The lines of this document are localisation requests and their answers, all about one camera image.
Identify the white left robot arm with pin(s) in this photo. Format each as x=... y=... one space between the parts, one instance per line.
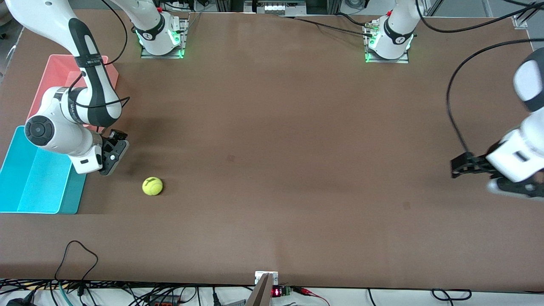
x=399 y=25

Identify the grey electronics box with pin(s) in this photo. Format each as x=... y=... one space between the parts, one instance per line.
x=276 y=7

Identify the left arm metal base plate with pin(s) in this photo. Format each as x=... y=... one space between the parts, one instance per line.
x=403 y=58

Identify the red clip lead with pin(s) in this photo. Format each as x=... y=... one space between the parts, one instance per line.
x=308 y=292

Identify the blue plastic bin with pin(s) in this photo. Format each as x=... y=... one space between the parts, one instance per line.
x=38 y=187

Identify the red LED display module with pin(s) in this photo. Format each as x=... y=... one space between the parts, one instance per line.
x=280 y=292

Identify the metal table corner bracket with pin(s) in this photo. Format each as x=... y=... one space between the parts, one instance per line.
x=519 y=22

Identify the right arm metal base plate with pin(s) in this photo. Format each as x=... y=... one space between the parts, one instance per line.
x=183 y=38

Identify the black power plug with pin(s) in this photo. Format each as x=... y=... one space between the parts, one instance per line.
x=17 y=301

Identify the yellow-green tennis ball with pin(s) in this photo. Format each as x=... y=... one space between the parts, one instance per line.
x=152 y=186

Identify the pink plastic bin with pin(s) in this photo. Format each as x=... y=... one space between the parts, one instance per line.
x=59 y=70

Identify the small metal edge bracket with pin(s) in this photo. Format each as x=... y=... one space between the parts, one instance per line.
x=259 y=277

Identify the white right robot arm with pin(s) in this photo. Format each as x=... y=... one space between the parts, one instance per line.
x=91 y=93

